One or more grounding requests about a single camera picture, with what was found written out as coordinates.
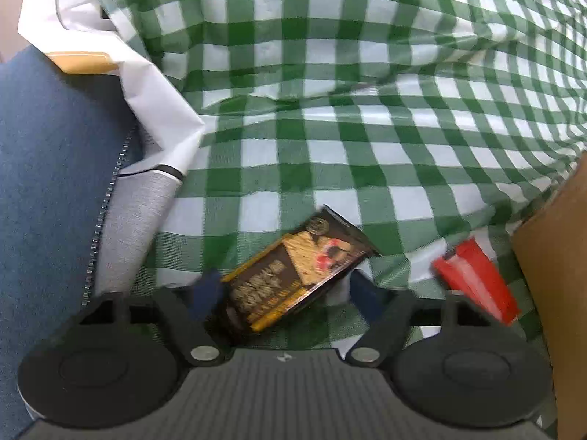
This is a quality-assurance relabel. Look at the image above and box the white cloth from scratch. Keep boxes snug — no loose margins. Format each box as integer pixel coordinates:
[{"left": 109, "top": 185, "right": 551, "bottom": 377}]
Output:
[{"left": 17, "top": 0, "right": 205, "bottom": 179}]

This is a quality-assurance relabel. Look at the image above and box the dark brown cracker packet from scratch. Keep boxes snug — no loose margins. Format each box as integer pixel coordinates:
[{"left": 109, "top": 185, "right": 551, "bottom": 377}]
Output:
[{"left": 215, "top": 205, "right": 381, "bottom": 344}]

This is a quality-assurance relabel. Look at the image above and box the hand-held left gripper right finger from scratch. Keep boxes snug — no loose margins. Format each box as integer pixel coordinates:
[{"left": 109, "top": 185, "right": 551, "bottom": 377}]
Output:
[{"left": 344, "top": 269, "right": 500, "bottom": 367}]

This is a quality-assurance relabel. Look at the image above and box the brown cardboard box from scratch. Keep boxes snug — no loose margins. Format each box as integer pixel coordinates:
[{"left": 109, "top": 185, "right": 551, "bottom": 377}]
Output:
[{"left": 510, "top": 151, "right": 587, "bottom": 440}]

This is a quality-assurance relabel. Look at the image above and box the green checked cloth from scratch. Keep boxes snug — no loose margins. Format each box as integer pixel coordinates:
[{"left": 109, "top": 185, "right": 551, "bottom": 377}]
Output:
[{"left": 76, "top": 0, "right": 587, "bottom": 358}]

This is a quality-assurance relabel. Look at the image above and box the blue sofa cushion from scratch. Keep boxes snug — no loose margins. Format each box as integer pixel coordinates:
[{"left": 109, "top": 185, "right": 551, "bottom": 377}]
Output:
[{"left": 0, "top": 48, "right": 143, "bottom": 440}]

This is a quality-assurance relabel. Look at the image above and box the grey zippered cushion cover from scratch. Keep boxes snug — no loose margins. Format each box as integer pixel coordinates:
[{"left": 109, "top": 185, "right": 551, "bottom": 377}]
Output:
[{"left": 83, "top": 165, "right": 184, "bottom": 307}]

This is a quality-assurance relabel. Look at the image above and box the yellow pad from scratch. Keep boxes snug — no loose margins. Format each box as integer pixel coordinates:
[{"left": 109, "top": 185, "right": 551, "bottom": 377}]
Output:
[{"left": 47, "top": 51, "right": 119, "bottom": 75}]

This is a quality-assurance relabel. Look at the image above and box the small red snack packet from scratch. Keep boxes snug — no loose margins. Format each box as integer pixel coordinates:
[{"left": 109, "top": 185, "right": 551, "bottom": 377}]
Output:
[{"left": 432, "top": 237, "right": 522, "bottom": 326}]

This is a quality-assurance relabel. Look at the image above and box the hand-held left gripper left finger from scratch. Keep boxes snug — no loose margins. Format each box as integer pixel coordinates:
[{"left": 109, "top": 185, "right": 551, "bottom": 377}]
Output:
[{"left": 78, "top": 269, "right": 226, "bottom": 367}]

